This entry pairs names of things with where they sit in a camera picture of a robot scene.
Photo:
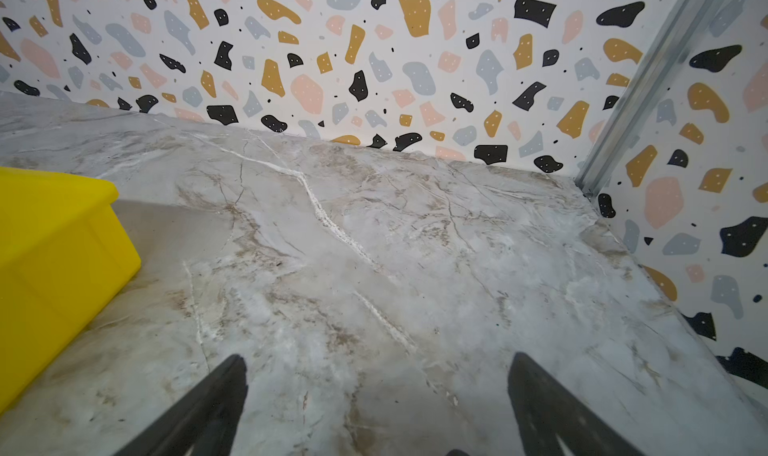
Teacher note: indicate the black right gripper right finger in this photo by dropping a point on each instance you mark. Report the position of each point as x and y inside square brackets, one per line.
[551, 419]

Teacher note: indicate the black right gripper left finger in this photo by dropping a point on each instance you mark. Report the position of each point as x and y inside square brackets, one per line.
[204, 421]

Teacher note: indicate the yellow plastic bin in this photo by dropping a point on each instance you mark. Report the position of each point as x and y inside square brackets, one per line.
[64, 256]

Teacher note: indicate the aluminium corner post right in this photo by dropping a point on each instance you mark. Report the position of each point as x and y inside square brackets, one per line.
[685, 20]

